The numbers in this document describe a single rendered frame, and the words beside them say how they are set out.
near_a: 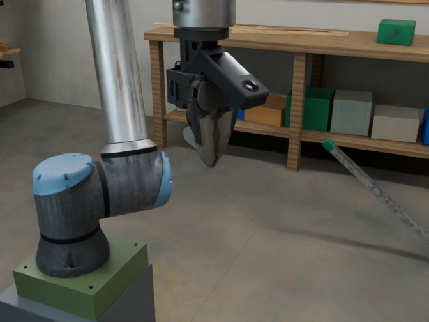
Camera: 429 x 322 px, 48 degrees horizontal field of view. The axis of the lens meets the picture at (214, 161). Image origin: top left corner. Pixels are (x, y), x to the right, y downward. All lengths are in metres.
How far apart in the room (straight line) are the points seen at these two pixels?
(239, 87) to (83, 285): 0.76
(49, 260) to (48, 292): 0.08
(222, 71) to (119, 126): 0.62
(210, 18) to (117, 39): 0.62
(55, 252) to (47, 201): 0.14
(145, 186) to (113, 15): 0.43
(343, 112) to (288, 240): 1.07
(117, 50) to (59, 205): 0.41
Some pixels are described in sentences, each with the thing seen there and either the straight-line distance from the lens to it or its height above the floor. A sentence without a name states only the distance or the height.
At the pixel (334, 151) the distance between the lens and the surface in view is 2.39.
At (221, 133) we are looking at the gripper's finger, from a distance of 0.75.
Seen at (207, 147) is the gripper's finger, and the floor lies 1.11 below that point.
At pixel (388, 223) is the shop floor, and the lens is 2.83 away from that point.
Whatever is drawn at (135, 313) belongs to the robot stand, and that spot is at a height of 0.45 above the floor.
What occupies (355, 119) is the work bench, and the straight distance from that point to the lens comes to 3.28.
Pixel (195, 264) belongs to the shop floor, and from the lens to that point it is 2.36.
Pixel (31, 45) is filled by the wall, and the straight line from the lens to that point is 4.98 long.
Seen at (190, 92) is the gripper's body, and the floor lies 1.19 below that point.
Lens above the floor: 1.39
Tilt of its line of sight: 24 degrees down
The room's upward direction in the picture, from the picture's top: straight up
